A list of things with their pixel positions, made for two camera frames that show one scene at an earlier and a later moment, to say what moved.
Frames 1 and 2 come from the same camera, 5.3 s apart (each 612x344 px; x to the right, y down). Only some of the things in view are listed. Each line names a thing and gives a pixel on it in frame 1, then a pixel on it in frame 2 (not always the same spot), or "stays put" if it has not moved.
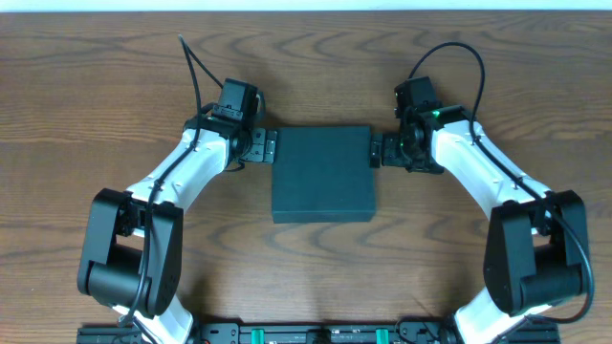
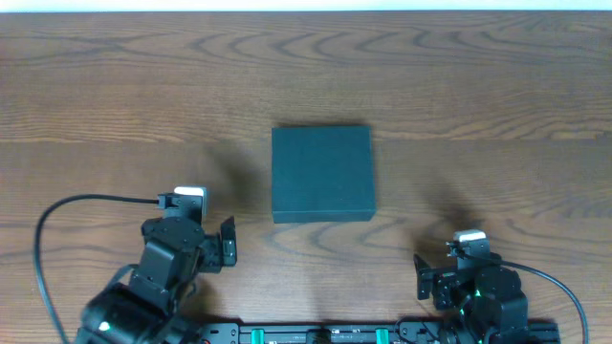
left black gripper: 261,145 to 217,251
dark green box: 322,174 stays put
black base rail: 353,333 stays put
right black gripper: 378,149 to 437,283
